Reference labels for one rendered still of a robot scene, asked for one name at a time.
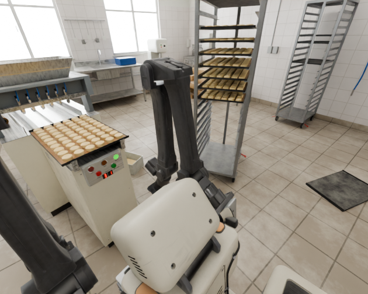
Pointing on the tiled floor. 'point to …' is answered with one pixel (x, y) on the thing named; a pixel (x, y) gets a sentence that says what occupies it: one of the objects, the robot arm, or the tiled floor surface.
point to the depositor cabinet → (38, 156)
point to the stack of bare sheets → (343, 189)
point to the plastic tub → (134, 162)
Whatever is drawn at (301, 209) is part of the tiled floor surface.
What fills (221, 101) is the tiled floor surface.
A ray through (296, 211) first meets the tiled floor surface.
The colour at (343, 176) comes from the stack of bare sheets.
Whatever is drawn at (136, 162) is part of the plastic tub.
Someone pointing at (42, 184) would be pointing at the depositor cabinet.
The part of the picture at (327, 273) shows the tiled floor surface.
